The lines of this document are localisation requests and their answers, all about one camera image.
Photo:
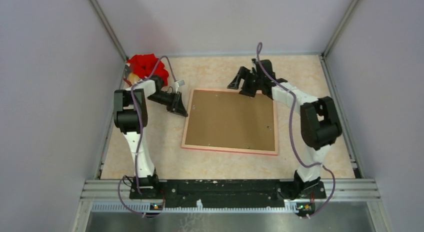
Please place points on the aluminium front rail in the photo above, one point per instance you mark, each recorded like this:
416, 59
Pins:
340, 189

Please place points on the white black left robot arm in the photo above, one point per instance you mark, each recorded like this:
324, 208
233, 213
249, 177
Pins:
131, 118

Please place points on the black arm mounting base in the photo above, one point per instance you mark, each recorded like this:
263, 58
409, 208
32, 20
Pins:
232, 193

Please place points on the grey cable duct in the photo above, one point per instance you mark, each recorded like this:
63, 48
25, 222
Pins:
151, 207

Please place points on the red plush toy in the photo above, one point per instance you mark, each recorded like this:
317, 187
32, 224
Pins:
140, 67

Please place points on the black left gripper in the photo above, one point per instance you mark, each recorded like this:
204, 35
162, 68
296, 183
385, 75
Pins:
176, 105

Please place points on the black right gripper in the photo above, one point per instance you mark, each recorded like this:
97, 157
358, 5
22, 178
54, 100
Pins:
244, 73

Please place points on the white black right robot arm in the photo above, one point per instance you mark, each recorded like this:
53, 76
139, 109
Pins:
320, 125

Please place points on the pink wooden picture frame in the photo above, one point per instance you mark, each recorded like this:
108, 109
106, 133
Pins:
228, 149

